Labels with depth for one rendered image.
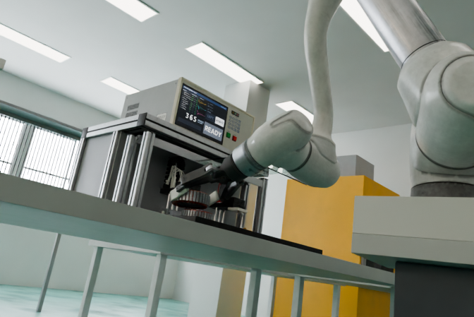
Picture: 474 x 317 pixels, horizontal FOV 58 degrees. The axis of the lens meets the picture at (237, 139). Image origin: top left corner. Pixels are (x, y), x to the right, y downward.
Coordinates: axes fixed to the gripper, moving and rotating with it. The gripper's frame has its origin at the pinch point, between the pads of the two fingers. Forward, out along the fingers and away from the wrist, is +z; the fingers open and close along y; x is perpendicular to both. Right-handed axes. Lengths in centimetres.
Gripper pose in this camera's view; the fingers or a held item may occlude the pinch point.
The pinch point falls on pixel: (191, 198)
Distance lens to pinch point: 124.8
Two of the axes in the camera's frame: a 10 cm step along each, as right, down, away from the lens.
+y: 6.7, 3.2, 6.7
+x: -2.0, -7.9, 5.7
